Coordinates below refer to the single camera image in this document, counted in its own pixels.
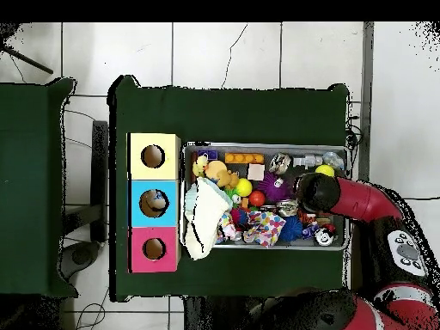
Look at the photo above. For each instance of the cream knit cloth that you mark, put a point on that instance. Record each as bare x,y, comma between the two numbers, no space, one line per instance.
206,216

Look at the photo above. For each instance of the open-top silver can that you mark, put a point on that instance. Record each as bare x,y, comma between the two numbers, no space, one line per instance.
280,163

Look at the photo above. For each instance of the multicolour polka dot cloth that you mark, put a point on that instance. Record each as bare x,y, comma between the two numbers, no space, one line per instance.
265,228

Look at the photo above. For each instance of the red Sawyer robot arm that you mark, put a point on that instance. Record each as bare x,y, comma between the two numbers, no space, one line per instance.
364,203

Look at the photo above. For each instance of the shallow clear mesh bin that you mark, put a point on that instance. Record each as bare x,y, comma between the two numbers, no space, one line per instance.
187,155

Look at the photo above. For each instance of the wooden box with three holes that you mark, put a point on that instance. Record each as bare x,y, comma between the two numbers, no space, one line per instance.
152,187

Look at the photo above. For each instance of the orange foam duck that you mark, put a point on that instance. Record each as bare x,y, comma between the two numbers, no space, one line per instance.
218,171

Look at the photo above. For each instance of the small yellow ball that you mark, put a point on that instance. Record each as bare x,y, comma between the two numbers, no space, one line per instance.
244,188

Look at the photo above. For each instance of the small yellow rubber duck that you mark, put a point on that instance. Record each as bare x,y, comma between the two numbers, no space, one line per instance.
199,166

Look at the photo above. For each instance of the orange toy brick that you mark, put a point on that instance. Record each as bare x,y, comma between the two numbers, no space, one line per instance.
244,158

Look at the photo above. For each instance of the mint green cloth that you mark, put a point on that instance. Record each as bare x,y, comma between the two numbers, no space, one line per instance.
190,201

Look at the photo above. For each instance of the wooden cube block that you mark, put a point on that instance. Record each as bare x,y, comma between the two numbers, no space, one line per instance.
256,172

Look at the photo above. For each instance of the small orange ball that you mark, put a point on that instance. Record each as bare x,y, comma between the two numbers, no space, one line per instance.
257,198

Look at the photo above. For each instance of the purple googly-eyed monster toy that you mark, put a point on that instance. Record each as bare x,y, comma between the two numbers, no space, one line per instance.
273,187

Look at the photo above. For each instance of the crushed silver can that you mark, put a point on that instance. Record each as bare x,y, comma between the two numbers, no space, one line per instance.
287,207

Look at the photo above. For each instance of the upright dark soda can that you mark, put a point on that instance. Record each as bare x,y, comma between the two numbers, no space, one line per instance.
324,236

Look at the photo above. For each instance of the green cloth side table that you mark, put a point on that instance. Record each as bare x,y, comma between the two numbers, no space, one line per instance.
34,199

